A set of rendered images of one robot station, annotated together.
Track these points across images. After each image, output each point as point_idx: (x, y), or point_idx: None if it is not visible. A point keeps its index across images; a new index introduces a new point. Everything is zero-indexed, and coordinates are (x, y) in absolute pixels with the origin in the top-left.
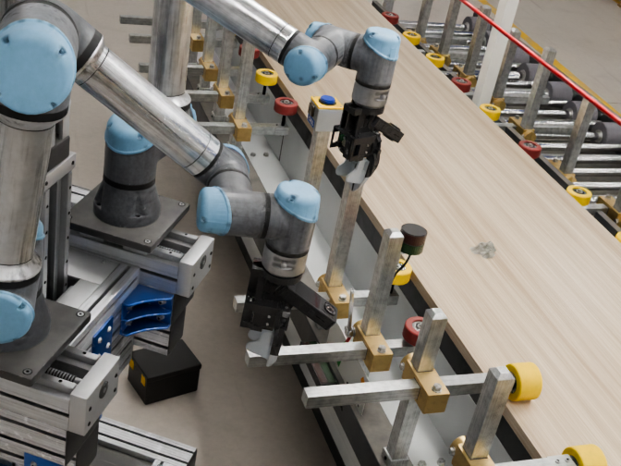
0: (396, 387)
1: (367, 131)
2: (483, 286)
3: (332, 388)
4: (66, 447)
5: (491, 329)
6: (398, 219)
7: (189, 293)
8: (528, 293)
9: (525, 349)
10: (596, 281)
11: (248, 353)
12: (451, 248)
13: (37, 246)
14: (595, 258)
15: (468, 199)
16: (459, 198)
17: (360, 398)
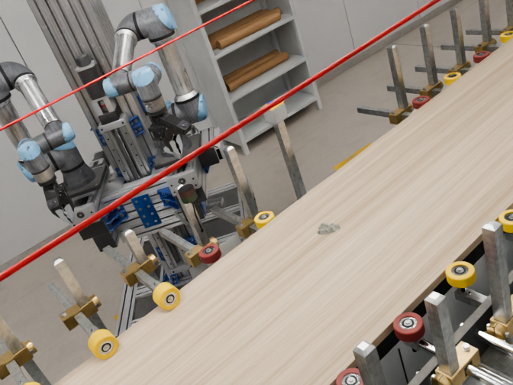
0: (124, 263)
1: (161, 125)
2: (280, 247)
3: (111, 250)
4: (79, 232)
5: (231, 270)
6: (324, 192)
7: (172, 194)
8: (292, 264)
9: (221, 289)
10: (351, 282)
11: (160, 229)
12: (314, 219)
13: (57, 152)
14: (392, 269)
15: (397, 193)
16: (392, 190)
17: (115, 260)
